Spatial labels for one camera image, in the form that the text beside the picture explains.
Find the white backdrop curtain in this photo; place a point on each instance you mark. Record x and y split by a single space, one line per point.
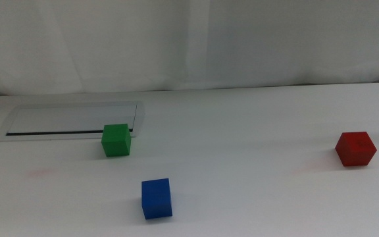
176 42

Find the red cube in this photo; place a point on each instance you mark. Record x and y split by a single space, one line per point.
355 149

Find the green cube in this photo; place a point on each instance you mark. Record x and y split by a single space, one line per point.
116 140

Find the blue cube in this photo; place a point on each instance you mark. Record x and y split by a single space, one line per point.
156 199

